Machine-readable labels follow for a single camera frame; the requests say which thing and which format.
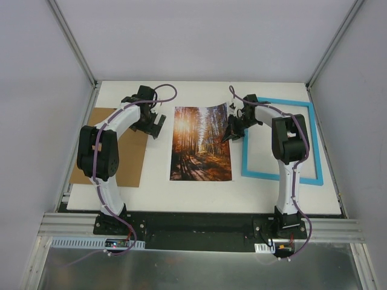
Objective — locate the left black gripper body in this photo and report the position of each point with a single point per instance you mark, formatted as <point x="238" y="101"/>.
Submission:
<point x="158" y="125"/>

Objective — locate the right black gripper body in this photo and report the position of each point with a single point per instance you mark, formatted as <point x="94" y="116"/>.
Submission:
<point x="237" y="127"/>

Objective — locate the forest photo print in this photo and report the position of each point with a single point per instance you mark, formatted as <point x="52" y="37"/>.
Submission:
<point x="198" y="152"/>

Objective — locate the blue wooden picture frame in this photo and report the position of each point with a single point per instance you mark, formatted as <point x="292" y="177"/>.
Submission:
<point x="314" y="148"/>

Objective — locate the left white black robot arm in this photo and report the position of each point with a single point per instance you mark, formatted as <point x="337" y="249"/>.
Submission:
<point x="98" y="153"/>

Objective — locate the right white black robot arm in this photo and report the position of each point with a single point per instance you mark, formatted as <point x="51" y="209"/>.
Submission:
<point x="290" y="147"/>

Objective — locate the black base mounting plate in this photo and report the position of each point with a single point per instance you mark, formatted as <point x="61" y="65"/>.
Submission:
<point x="221" y="232"/>

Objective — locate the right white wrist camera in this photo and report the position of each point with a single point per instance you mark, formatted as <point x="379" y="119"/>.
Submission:
<point x="234" y="107"/>

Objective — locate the right grey cable duct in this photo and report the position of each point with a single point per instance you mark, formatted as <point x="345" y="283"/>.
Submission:
<point x="263" y="248"/>

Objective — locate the grey cable duct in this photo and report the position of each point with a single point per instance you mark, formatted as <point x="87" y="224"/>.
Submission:
<point x="96" y="243"/>
<point x="263" y="248"/>

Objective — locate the left grey cable duct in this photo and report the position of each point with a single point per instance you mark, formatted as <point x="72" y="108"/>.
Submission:
<point x="96" y="243"/>

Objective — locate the aluminium front rail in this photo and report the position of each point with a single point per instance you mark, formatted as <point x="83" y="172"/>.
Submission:
<point x="82" y="224"/>

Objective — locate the left aluminium corner post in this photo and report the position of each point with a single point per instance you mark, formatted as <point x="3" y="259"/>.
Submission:
<point x="71" y="40"/>

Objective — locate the aluminium corner post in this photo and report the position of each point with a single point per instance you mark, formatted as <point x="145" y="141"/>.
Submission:
<point x="71" y="40"/>
<point x="339" y="34"/>

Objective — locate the right aluminium corner post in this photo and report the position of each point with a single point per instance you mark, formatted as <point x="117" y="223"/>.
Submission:
<point x="339" y="34"/>

